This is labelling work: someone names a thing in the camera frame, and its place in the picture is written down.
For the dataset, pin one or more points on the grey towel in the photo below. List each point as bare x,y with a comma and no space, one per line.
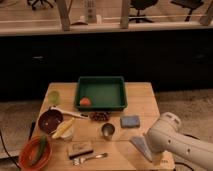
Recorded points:
141,145

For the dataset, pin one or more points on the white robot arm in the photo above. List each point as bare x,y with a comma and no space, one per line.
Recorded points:
163,136

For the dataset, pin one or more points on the green plastic tray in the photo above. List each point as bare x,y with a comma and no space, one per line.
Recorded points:
106,93

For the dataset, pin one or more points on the orange tomato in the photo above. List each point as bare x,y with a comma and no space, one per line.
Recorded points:
84,101

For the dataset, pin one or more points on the dark grapes bunch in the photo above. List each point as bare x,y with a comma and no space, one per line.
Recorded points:
100,116

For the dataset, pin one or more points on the blue sponge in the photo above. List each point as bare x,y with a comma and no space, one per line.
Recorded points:
130,121

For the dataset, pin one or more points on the metal cup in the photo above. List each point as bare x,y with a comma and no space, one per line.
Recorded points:
108,130

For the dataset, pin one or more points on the green plastic cup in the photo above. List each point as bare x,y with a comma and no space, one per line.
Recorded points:
54,98

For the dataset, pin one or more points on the yellow corn cob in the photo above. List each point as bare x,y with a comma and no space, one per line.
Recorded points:
64,126

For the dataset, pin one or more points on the dark purple bowl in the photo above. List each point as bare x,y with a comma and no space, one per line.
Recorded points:
50,120

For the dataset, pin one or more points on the wooden block brush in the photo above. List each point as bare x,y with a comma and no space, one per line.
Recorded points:
79,148

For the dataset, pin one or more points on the silver fork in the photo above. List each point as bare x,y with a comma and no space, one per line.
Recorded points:
81,160

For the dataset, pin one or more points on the green cucumber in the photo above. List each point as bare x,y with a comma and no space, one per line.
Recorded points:
41,147

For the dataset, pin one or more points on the black office chair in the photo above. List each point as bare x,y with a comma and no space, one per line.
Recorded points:
141,5

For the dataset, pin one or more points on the red plate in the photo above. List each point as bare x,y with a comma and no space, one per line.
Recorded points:
28,153

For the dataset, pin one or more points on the white handled spatula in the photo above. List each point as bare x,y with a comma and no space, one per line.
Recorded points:
74,114

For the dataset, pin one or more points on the wooden post middle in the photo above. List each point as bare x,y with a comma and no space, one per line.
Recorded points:
124,20

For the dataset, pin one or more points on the wooden post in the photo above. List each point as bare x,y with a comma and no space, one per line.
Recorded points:
124,20
63,13

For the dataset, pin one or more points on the wooden post left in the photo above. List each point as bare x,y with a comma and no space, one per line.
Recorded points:
63,13

